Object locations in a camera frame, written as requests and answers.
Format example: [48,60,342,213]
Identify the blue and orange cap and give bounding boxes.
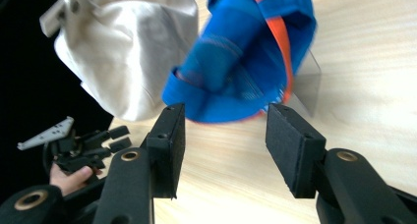
[161,0,318,125]

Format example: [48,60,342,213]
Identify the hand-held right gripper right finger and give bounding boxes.
[265,103,417,224]

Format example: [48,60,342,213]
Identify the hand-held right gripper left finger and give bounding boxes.
[92,102,187,224]

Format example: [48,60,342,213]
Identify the white cap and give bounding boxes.
[38,0,200,123]

